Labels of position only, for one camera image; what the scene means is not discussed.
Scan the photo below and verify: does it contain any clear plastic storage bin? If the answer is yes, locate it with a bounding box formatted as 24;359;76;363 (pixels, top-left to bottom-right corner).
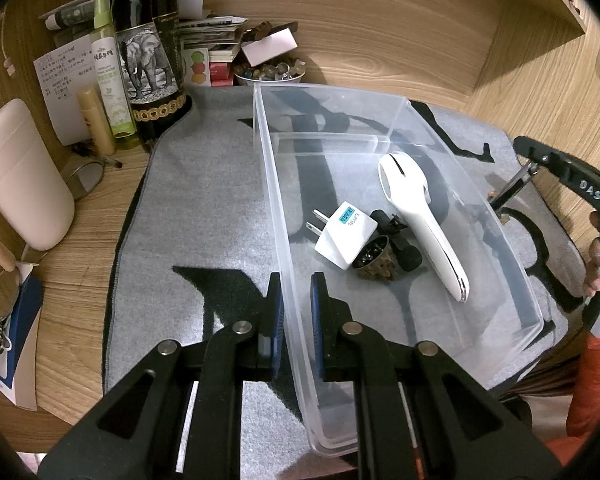
253;84;543;457

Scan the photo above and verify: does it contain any orange sleeve forearm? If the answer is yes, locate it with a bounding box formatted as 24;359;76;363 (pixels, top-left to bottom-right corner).
545;335;600;466

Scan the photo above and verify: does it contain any person right hand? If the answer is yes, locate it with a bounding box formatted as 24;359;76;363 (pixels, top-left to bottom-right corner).
583;237;600;298

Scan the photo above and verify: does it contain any dark patterned cone cup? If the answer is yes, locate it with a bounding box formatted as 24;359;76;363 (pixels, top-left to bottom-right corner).
351;235;396;282

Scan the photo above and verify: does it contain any small black gadget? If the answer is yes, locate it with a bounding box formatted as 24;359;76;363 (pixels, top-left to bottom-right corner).
370;209;422;272

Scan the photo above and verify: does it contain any grey rug with black letters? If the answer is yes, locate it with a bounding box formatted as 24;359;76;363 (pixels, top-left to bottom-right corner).
101;84;589;478

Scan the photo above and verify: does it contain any blue white box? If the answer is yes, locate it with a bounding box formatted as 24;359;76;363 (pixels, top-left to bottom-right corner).
0;275;43;412

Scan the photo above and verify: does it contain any white plug adapter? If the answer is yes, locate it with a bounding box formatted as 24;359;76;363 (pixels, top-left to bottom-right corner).
306;202;377;270

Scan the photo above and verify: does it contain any white handheld device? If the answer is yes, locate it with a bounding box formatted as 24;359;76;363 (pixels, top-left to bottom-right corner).
378;152;470;302

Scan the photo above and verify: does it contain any round glass lens mirror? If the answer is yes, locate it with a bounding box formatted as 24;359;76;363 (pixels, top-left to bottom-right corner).
60;155;123;202

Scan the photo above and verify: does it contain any beige lip balm tube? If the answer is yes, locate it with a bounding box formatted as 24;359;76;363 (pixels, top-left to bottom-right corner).
76;86;116;156

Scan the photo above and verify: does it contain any white bowl of trinkets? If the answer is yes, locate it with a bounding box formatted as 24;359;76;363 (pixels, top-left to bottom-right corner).
233;58;306;86

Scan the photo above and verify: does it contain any white handwritten paper note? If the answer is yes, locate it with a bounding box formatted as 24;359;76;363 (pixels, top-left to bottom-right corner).
33;36;97;146

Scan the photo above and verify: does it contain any white small cardboard box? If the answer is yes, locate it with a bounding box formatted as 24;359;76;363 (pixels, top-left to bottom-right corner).
242;28;298;67

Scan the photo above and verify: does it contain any stack of books and papers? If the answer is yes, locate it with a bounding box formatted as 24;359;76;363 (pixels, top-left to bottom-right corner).
178;15;248;89

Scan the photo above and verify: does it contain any green white spray bottle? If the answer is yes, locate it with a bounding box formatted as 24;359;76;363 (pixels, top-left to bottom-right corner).
91;0;137;148

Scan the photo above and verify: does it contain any dark wine bottle elephant label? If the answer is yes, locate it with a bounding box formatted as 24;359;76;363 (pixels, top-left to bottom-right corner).
112;0;190;152

